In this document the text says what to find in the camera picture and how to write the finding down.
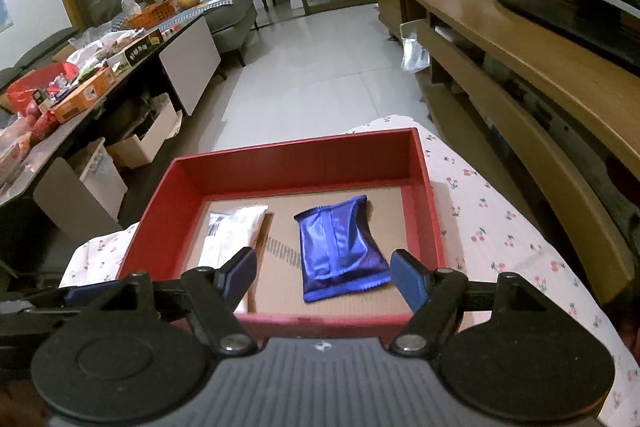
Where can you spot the plain white snack packet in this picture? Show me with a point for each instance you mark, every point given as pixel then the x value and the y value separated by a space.
pixel 232 227

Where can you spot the checked cloth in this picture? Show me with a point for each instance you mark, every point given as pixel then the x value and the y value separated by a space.
pixel 220 1

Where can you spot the wooden TV cabinet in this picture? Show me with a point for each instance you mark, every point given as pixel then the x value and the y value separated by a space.
pixel 525 72

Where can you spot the blue foil snack packet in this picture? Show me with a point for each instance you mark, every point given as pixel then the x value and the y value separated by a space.
pixel 340 252

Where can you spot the orange plastic basket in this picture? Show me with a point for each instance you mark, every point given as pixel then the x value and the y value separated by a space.
pixel 152 14

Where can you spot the red cardboard box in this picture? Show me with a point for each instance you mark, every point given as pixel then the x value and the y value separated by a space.
pixel 300 167

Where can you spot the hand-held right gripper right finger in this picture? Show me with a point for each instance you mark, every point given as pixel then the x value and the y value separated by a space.
pixel 407 278

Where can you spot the black and yellow box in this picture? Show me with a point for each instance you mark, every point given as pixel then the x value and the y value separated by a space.
pixel 140 49

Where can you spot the red plastic bag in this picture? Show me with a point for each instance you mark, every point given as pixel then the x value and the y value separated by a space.
pixel 35 87

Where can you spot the pile of mixed snack packets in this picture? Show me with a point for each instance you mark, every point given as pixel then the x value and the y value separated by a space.
pixel 100 52

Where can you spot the red fruit packets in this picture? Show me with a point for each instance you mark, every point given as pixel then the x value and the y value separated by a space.
pixel 25 129

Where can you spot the black television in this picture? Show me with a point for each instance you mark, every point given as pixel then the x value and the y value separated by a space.
pixel 575 7

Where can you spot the dark coffee table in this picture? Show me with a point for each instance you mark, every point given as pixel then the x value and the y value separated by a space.
pixel 190 57

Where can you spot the grey sofa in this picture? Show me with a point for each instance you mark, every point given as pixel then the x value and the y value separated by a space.
pixel 40 47

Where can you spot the orange cardboard box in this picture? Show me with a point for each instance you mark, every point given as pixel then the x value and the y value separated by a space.
pixel 82 97

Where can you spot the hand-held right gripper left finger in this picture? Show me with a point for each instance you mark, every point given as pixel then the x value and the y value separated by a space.
pixel 245 265

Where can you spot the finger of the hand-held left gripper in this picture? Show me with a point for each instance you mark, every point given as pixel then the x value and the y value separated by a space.
pixel 85 295

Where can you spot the open cardboard box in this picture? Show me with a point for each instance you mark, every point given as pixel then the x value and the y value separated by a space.
pixel 145 137

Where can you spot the clear plastic bag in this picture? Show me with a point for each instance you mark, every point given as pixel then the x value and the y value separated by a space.
pixel 415 49

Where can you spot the white plastic bin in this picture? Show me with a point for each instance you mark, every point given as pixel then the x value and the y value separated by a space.
pixel 102 177

